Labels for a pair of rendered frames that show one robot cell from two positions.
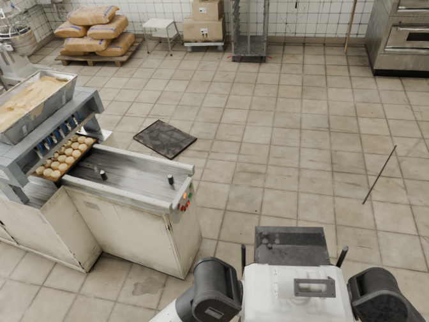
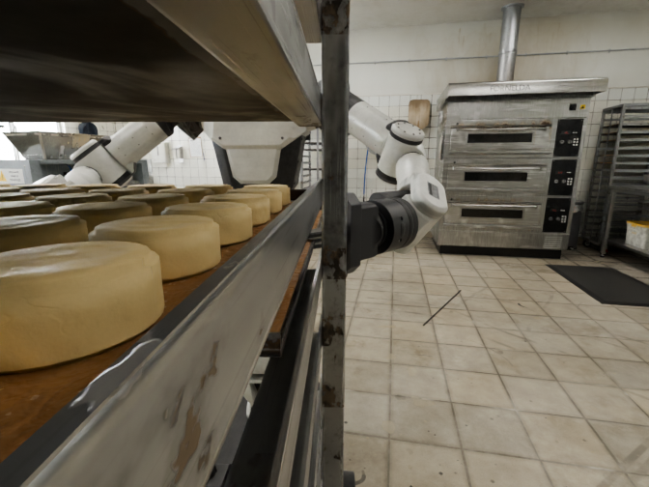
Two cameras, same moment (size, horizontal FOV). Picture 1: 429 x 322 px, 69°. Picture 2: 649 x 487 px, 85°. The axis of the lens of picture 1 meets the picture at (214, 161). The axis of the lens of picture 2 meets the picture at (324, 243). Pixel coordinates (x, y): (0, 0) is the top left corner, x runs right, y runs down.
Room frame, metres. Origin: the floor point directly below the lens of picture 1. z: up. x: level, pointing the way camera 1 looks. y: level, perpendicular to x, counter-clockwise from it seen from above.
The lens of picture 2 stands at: (-0.75, -0.26, 1.18)
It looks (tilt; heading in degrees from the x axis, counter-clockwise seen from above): 13 degrees down; 355
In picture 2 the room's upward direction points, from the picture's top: straight up
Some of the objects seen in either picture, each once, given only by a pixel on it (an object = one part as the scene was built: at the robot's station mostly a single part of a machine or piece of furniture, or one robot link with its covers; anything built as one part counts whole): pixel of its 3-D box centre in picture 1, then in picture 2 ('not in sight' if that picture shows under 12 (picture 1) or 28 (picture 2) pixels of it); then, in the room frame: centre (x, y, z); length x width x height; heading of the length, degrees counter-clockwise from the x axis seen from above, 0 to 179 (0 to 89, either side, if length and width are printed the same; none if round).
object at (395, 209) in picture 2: not in sight; (362, 229); (-0.21, -0.37, 1.07); 0.12 x 0.10 x 0.13; 127
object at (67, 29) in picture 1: (78, 25); not in sight; (5.14, 1.90, 0.47); 0.72 x 0.42 x 0.17; 164
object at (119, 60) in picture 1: (101, 51); not in sight; (5.05, 1.66, 0.06); 1.20 x 0.80 x 0.11; 76
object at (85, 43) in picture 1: (89, 41); not in sight; (4.84, 1.72, 0.32); 0.72 x 0.42 x 0.17; 78
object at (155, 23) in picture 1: (163, 35); not in sight; (5.02, 0.61, 0.23); 0.45 x 0.45 x 0.46; 65
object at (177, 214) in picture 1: (182, 199); not in sight; (1.16, 0.20, 0.77); 0.24 x 0.04 x 0.14; 155
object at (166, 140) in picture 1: (164, 138); not in sight; (2.69, 0.52, 0.02); 0.60 x 0.40 x 0.03; 47
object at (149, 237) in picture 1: (141, 216); not in sight; (1.32, 0.53, 0.45); 0.70 x 0.34 x 0.90; 65
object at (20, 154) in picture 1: (48, 140); (81, 188); (1.53, 0.99, 1.01); 0.72 x 0.33 x 0.34; 155
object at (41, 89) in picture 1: (27, 103); not in sight; (1.53, 0.99, 1.28); 0.54 x 0.27 x 0.06; 155
